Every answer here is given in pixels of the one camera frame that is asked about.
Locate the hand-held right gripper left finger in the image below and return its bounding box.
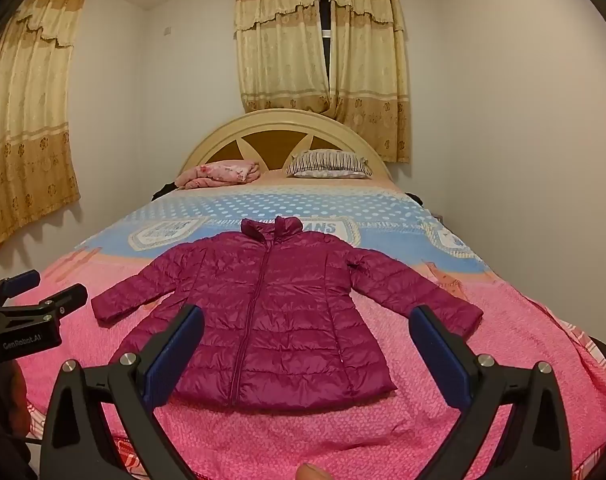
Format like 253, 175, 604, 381
40, 304, 205, 480

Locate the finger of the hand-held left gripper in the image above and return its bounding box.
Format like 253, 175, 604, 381
0, 269, 42, 311
3, 283, 89, 328

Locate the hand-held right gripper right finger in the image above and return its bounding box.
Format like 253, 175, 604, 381
409, 304, 575, 480

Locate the magenta puffer jacket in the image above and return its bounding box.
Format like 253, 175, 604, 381
91, 216, 485, 411

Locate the person's left hand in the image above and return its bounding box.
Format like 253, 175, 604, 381
0, 360, 32, 441

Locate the person's right hand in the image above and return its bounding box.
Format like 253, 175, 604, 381
294, 462, 330, 480

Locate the pink textured blanket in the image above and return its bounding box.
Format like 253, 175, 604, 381
10, 247, 606, 480

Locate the wide beige patterned curtain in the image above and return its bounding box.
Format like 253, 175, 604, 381
0, 0, 87, 259

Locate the pink floral folded blanket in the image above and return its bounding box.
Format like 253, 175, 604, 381
175, 160, 262, 190

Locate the striped pillow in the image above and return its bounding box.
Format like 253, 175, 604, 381
286, 149, 373, 180

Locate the cream wooden headboard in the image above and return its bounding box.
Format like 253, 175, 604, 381
179, 109, 391, 183

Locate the long beige patterned curtain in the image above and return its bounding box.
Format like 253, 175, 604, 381
329, 0, 412, 164

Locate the short beige patterned curtain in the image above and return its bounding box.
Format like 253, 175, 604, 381
234, 0, 332, 115

